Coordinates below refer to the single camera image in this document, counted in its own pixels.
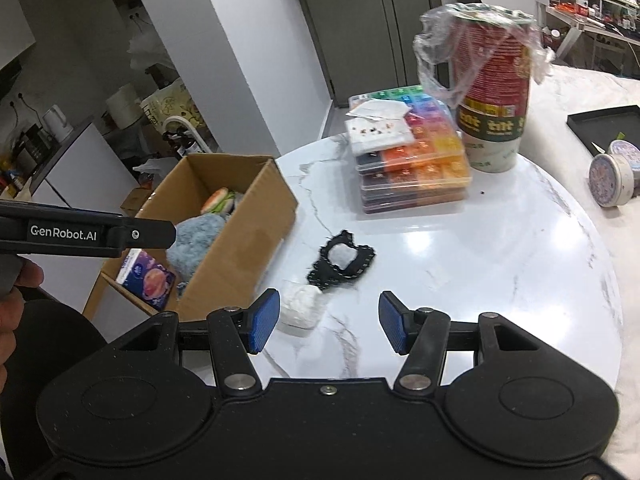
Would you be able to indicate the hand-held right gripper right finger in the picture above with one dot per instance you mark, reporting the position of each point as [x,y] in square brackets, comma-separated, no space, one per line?
[395,322]

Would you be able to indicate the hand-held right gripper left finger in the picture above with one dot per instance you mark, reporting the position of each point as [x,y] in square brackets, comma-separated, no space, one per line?
[262,320]

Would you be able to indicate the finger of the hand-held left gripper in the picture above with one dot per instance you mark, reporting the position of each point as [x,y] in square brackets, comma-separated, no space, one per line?
[150,237]

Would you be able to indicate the white soft wad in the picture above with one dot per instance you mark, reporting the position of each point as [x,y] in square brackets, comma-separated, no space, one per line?
[302,310]

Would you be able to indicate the blue snack packet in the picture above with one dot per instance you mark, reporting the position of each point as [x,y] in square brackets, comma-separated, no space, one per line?
[147,280]

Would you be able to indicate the black lace trim piece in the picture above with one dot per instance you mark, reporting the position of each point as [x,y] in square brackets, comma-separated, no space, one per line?
[320,270]

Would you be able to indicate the burger plush toy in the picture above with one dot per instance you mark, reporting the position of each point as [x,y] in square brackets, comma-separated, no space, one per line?
[219,201]

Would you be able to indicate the brown cardboard box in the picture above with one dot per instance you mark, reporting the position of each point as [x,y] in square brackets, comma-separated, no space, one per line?
[240,245]

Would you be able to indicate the person's left hand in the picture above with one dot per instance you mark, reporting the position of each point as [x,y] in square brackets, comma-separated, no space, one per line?
[27,275]

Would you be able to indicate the small cardboard box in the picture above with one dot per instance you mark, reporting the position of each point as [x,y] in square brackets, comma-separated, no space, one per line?
[137,202]

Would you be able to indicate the white cabinet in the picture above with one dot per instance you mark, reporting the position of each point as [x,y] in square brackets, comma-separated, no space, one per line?
[85,170]

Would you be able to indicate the dark glass bottles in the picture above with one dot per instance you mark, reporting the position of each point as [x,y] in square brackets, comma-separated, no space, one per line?
[182,147]

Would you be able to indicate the white kettle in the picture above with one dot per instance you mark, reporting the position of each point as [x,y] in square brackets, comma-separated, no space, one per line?
[57,125]

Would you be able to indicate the colourful bead organizer box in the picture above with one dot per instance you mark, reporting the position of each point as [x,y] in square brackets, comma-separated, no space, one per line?
[420,204]
[435,152]
[425,187]

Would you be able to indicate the white round appliance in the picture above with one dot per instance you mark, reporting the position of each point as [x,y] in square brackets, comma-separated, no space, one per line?
[122,105]

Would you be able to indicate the yellow printed bag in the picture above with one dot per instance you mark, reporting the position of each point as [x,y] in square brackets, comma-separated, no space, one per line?
[167,102]

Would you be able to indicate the white bead packet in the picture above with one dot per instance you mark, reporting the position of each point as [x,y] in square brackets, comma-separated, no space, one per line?
[380,132]

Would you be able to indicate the tall red paper bucket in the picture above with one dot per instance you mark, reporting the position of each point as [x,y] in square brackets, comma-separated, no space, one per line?
[492,85]

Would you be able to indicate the round patterned tin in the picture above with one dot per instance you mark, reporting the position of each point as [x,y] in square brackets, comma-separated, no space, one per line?
[612,177]

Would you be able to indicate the clear plastic bag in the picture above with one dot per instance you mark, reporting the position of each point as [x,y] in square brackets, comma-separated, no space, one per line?
[435,55]

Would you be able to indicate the black flat tray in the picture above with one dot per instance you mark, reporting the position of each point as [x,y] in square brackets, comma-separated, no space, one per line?
[600,122]

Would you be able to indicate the grey door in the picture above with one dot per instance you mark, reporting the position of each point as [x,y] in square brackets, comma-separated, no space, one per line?
[360,25]

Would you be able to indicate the white desk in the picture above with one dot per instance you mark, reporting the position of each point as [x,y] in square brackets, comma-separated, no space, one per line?
[600,22]

